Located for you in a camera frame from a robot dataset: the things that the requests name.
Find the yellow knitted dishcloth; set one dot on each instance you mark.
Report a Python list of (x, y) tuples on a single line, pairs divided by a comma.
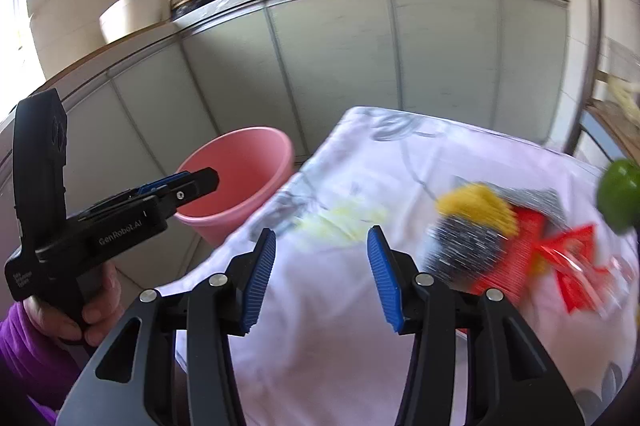
[(480, 205)]

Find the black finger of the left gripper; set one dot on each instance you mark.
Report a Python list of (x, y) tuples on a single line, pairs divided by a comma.
[(177, 190)]

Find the left hand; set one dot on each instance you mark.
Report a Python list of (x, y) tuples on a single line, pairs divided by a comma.
[(100, 314)]

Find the purple left sleeve forearm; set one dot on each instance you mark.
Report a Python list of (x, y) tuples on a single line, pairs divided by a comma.
[(36, 373)]

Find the steel wool scrubber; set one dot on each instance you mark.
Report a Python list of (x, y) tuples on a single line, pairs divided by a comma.
[(459, 252)]

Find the red snack wrapper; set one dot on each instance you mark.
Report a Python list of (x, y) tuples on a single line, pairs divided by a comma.
[(570, 256)]

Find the silver mesh cloth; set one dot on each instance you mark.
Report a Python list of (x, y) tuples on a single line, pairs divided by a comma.
[(545, 202)]

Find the green bell pepper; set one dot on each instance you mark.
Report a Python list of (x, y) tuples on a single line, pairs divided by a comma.
[(617, 196)]

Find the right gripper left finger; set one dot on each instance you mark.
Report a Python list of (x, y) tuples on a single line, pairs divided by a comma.
[(130, 378)]

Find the pink plastic bucket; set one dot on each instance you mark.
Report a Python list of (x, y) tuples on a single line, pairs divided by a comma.
[(252, 164)]

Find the white round pot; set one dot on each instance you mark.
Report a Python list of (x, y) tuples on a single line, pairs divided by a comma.
[(125, 17)]

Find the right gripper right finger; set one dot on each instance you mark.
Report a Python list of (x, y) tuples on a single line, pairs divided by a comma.
[(511, 378)]

